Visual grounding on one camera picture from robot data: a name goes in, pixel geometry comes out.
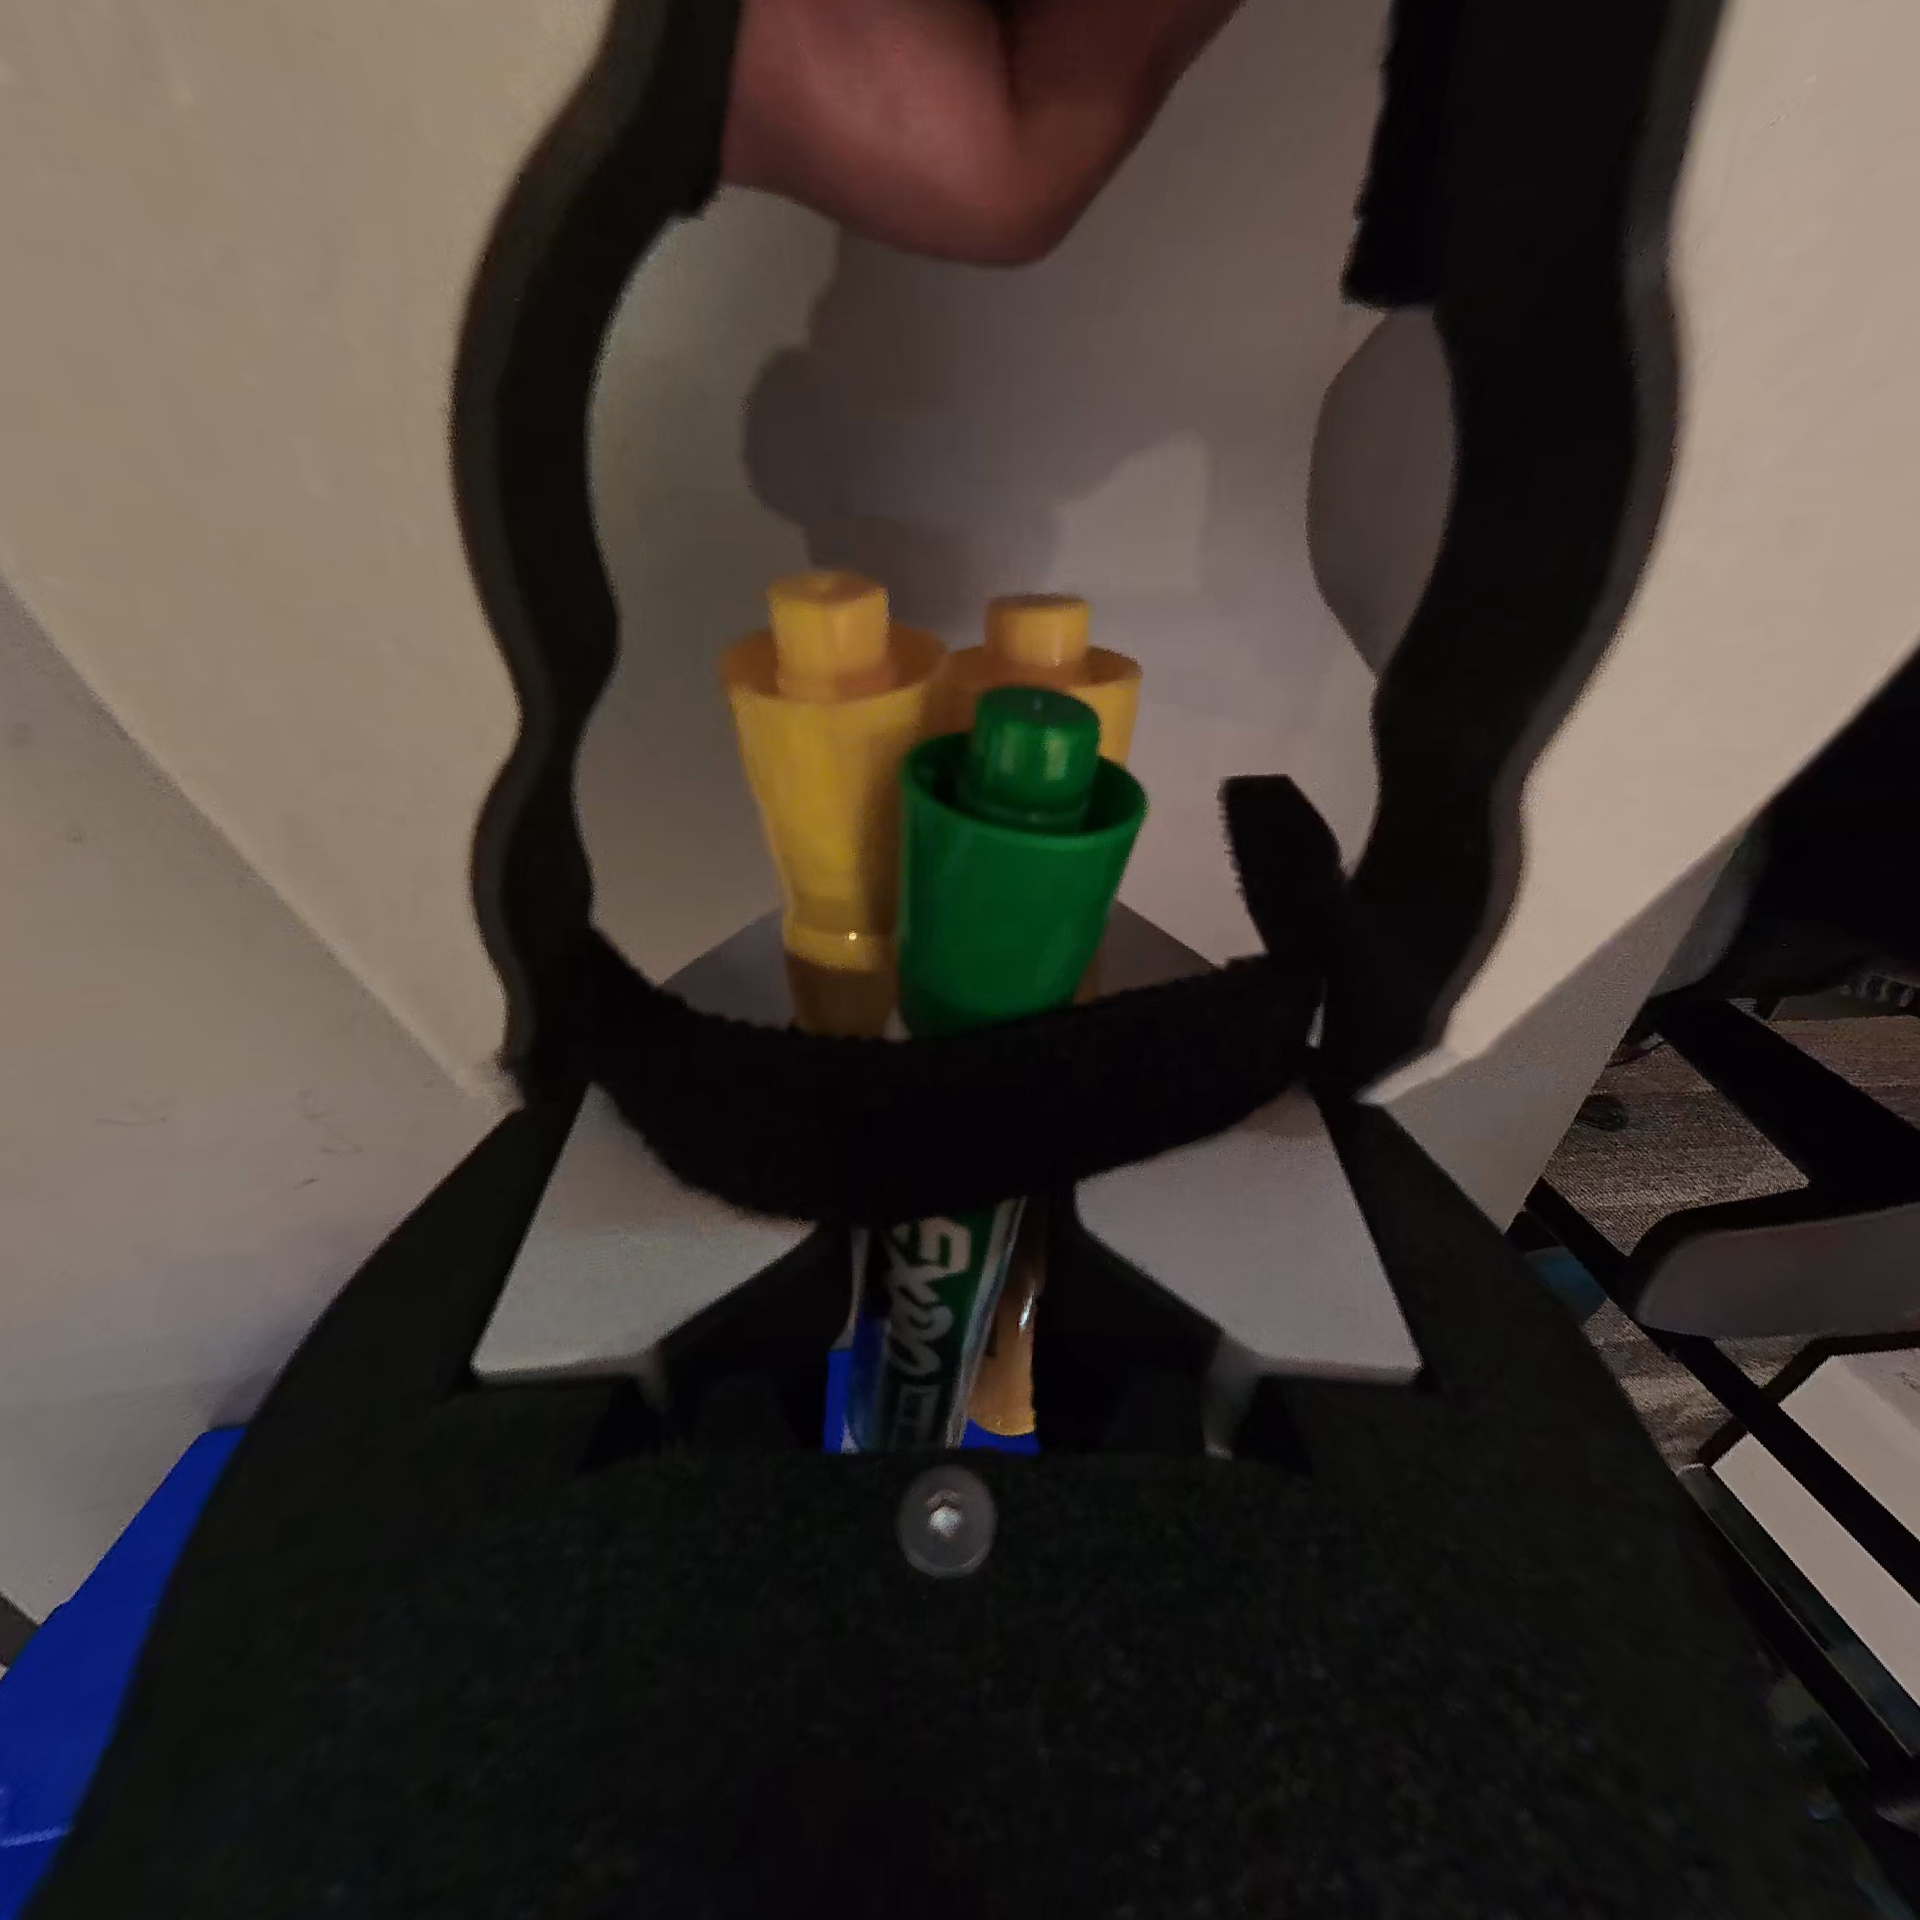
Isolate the blue plastic bin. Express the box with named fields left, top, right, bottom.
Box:
left=0, top=1302, right=1040, bottom=1920

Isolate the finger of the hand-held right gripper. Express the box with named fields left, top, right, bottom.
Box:
left=1308, top=0, right=1920, bottom=1113
left=0, top=0, right=747, bottom=1113

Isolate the green white dry-erase marker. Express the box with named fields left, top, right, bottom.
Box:
left=844, top=687, right=1152, bottom=1456

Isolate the person's right hand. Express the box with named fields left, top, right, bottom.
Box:
left=717, top=0, right=1250, bottom=269

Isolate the black hook-and-loop strap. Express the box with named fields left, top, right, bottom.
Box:
left=573, top=773, right=1355, bottom=1220

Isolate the yellow highlighter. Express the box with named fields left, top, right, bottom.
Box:
left=937, top=591, right=1146, bottom=1438
left=720, top=569, right=952, bottom=1039

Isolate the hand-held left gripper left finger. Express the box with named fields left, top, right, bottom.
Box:
left=468, top=920, right=845, bottom=1385

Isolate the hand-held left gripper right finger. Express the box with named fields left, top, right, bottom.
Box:
left=1046, top=896, right=1422, bottom=1385

